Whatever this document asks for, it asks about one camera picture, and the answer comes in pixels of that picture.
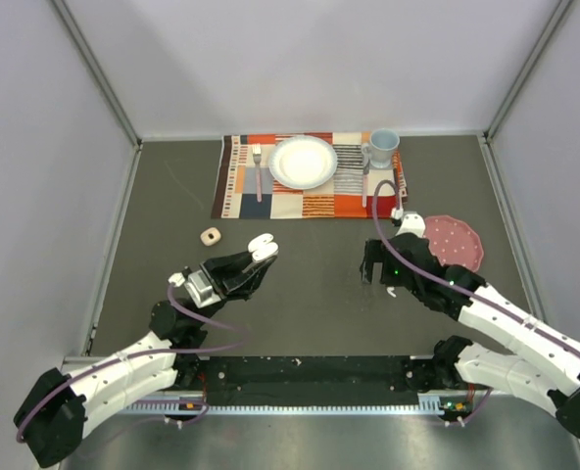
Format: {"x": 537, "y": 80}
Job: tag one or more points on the white glossy charging case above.
{"x": 262, "y": 247}

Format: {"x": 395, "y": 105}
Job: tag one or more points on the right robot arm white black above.
{"x": 542, "y": 365}

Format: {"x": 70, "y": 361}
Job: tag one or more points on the aluminium frame post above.
{"x": 538, "y": 50}
{"x": 90, "y": 61}

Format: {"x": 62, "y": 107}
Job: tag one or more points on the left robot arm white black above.
{"x": 62, "y": 409}

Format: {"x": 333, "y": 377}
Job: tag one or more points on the aluminium frame post right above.
{"x": 538, "y": 50}

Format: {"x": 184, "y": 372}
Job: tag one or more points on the grey slotted cable duct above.
{"x": 421, "y": 405}

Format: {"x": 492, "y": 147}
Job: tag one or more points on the light blue mug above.
{"x": 380, "y": 149}

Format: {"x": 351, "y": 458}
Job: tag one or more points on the beige case with black oval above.
{"x": 210, "y": 236}

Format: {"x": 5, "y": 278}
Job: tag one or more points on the white plate with blue rim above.
{"x": 302, "y": 162}

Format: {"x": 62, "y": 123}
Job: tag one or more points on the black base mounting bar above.
{"x": 316, "y": 380}

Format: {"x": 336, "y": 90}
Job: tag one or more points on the pink handled knife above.
{"x": 365, "y": 176}

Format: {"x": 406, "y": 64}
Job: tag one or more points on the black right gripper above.
{"x": 375, "y": 253}

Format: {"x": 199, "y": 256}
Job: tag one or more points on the aluminium frame post left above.
{"x": 90, "y": 61}

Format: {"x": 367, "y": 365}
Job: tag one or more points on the multicoloured patchwork placemat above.
{"x": 340, "y": 197}

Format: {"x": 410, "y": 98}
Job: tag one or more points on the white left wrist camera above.
{"x": 198, "y": 286}

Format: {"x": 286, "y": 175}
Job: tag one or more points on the pink dotted plate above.
{"x": 453, "y": 241}

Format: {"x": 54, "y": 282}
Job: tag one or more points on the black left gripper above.
{"x": 226, "y": 274}

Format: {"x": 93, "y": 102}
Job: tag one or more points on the pink handled metal fork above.
{"x": 257, "y": 159}

